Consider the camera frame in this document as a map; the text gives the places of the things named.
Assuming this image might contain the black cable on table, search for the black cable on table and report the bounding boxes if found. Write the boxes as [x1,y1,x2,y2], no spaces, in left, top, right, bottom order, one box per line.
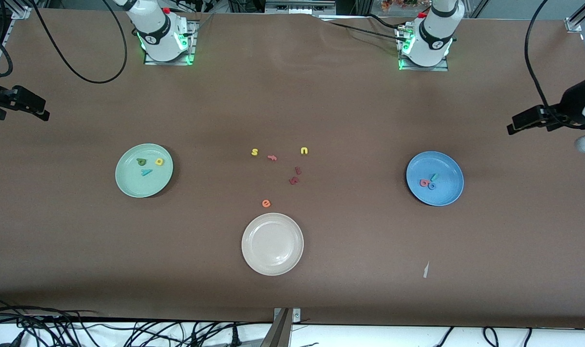
[319,18,401,41]

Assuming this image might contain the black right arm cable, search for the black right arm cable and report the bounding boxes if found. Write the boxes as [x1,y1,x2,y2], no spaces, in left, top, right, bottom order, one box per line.
[0,0,128,84]

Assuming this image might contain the orange artificial flowers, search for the orange artificial flowers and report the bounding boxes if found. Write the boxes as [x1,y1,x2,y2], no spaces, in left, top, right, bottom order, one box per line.
[380,0,418,13]

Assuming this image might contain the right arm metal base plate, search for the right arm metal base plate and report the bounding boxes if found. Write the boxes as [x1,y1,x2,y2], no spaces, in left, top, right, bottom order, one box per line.
[144,20,195,66]

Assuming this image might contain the light green plate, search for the light green plate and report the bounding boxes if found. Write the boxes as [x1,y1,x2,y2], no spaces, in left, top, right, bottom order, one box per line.
[115,143,174,199]

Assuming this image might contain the metal table edge bracket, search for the metal table edge bracket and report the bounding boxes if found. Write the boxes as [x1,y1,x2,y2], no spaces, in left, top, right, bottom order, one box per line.
[261,307,302,347]

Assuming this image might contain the aluminium frame profile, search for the aluminium frame profile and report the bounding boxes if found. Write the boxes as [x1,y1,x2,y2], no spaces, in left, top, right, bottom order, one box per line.
[565,0,585,33]
[0,0,33,94]

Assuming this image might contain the beige white plate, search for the beige white plate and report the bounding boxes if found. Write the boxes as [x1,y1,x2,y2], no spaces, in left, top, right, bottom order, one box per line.
[241,213,304,276]

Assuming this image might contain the blue plate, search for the blue plate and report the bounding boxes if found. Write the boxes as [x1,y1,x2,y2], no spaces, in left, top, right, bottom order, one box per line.
[406,151,464,207]

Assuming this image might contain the grey metal device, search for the grey metal device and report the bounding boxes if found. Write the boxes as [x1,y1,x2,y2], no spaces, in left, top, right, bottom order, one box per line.
[265,0,336,15]

